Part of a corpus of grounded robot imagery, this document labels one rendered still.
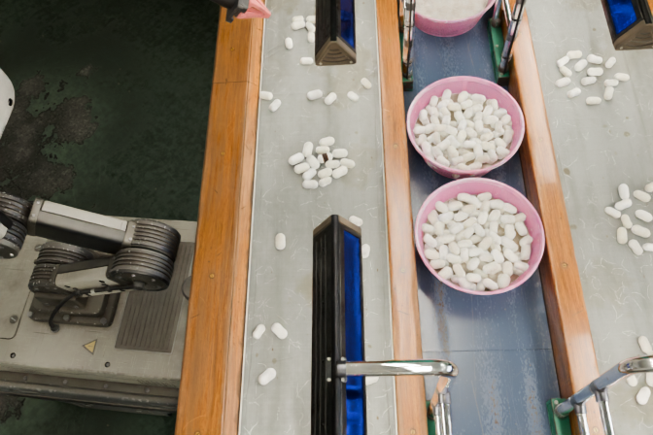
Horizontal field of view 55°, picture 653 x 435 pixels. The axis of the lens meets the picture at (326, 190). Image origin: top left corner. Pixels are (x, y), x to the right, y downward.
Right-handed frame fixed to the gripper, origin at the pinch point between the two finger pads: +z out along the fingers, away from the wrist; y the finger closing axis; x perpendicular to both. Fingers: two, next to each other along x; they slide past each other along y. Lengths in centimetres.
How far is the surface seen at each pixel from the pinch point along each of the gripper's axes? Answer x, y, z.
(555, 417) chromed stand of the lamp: -24, -91, 55
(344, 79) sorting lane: -1.9, -10.8, 22.0
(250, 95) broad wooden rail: 11.4, -16.2, 3.0
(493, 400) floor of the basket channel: -14, -87, 49
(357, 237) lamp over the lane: -28, -69, 5
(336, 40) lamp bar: -30.4, -31.7, -0.9
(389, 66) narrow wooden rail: -10.9, -9.6, 29.0
